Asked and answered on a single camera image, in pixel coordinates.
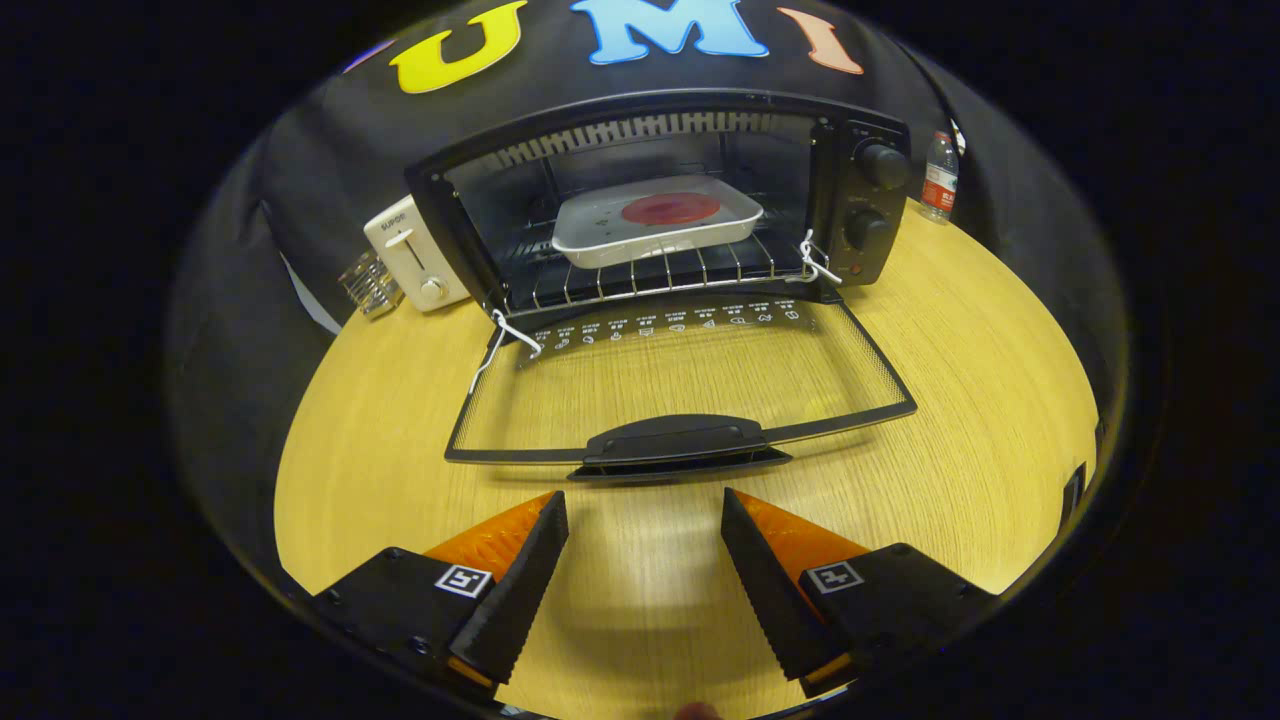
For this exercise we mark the clear water bottle red label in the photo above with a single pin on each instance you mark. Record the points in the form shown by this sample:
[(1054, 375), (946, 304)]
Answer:
[(939, 180)]

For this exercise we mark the black backdrop cloth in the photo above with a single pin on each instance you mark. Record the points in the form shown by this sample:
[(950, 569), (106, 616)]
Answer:
[(330, 160)]

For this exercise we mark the pink ham slice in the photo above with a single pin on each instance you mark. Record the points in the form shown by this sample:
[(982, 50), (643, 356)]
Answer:
[(670, 209)]

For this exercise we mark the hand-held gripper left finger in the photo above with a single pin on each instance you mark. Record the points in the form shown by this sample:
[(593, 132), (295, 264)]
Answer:
[(520, 580)]

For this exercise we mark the metal mesh holder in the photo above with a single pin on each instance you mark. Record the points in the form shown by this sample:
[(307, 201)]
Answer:
[(372, 285)]

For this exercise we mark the black toaster oven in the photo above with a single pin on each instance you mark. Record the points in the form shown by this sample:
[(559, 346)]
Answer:
[(865, 195)]

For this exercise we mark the white square dish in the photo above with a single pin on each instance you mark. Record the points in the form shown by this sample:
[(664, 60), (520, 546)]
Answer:
[(600, 230)]

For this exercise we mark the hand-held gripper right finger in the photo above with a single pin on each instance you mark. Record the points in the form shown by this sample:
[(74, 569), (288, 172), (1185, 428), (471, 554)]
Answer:
[(770, 580)]

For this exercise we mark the white bread toaster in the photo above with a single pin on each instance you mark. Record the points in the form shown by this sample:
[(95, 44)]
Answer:
[(410, 255)]

